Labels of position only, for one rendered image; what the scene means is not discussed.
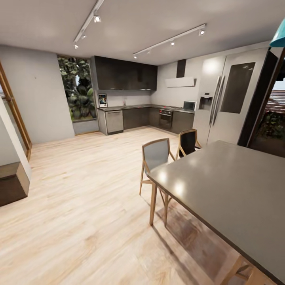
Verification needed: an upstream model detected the poster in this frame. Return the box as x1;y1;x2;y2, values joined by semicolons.
98;94;108;108

